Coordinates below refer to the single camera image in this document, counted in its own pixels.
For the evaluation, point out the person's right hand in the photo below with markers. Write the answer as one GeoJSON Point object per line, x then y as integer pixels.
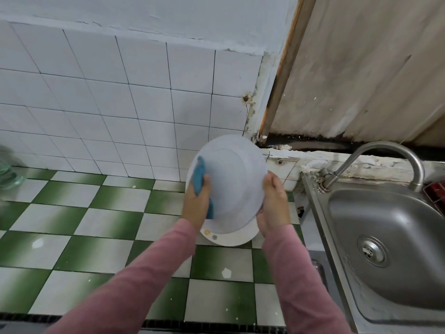
{"type": "Point", "coordinates": [272, 205]}

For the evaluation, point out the person's left forearm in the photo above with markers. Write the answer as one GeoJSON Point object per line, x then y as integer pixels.
{"type": "Point", "coordinates": [125, 288]}

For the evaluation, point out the stainless steel sink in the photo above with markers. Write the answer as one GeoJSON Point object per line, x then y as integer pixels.
{"type": "Point", "coordinates": [403, 233]}

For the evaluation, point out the chrome faucet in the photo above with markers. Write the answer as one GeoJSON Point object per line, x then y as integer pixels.
{"type": "Point", "coordinates": [389, 146]}

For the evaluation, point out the white plate orange flowers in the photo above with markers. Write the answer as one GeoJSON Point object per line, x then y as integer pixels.
{"type": "Point", "coordinates": [233, 240]}

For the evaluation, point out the weathered wooden board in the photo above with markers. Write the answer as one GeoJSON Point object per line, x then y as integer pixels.
{"type": "Point", "coordinates": [354, 66]}

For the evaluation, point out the person's left hand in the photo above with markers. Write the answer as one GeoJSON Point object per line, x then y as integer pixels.
{"type": "Point", "coordinates": [196, 205]}

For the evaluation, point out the clear bottle with green liquid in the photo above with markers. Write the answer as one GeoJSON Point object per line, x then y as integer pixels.
{"type": "Point", "coordinates": [8, 170]}

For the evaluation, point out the blue cleaning cloth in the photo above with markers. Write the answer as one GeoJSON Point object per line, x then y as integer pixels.
{"type": "Point", "coordinates": [199, 177]}

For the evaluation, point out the green checkered tile countertop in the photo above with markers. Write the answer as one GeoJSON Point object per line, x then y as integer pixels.
{"type": "Point", "coordinates": [83, 226]}

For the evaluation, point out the person's right forearm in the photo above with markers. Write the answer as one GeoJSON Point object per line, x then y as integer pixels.
{"type": "Point", "coordinates": [306, 285]}

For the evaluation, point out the white plate red flowers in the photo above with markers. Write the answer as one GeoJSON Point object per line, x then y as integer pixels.
{"type": "Point", "coordinates": [233, 181]}

